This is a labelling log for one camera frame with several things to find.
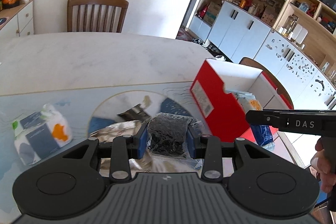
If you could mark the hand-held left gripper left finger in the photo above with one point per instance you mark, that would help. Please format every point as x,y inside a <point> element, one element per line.
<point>141,138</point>

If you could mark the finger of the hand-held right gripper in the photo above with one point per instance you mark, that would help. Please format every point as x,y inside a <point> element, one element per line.
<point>262,117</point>

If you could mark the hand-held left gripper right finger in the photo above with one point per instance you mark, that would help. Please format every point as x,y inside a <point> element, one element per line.
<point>191,141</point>

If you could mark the dark blue packet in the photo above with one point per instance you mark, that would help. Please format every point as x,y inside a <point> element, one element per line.
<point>262,134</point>

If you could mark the white sausage packet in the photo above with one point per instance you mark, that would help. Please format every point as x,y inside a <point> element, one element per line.
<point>248,101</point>

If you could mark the clear packet dark contents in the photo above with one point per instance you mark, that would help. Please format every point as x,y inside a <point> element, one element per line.
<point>165,134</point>

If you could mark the black snack packet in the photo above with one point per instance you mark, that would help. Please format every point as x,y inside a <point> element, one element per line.
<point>134,115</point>

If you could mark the silver snack packet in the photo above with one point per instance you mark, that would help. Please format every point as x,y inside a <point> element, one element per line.
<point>115,129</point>

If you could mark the red cardboard box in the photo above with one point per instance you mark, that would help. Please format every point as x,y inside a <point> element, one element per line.
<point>218,108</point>

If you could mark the white marble desktop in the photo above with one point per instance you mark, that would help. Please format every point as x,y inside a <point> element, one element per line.
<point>105,61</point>

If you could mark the person's right hand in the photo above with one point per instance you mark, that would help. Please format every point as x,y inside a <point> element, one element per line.
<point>323,169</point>

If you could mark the white fridge with magnets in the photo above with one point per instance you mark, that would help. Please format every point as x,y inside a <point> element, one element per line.
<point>302,82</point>

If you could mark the wooden curved-back chair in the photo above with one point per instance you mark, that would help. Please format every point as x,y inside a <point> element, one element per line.
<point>262,69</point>

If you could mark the blue fish printed table mat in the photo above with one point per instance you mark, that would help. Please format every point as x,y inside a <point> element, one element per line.
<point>78,98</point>

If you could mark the white rounded container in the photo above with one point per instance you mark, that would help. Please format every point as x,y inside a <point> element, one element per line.
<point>300,33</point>

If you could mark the glass dome jar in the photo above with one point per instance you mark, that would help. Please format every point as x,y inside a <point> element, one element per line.
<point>290,27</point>

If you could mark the patterned red rug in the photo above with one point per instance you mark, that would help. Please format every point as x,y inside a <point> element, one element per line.
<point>186,35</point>

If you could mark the printed cardboard carton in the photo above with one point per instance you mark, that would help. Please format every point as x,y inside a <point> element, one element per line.
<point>212,12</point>

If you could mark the orange jug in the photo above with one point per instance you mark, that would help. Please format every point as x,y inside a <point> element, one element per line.
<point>244,2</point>

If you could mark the red bag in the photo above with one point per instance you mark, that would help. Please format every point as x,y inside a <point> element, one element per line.
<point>202,11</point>

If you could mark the white sideboard wooden top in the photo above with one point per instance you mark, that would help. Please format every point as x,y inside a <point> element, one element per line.
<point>25,16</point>

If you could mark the dark blue round mat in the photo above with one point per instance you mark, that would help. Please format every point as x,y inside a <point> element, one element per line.
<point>2,21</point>

